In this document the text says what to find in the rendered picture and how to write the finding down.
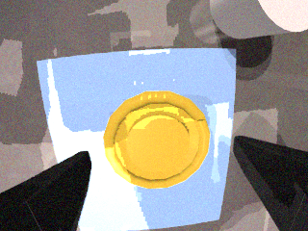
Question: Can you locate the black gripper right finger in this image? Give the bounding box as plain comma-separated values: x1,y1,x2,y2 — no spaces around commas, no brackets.
234,135,308,231

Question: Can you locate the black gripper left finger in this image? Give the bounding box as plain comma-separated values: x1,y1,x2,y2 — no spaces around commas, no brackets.
0,150,91,231

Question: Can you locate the light blue square mat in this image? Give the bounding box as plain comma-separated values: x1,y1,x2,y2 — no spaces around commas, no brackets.
38,47,236,231

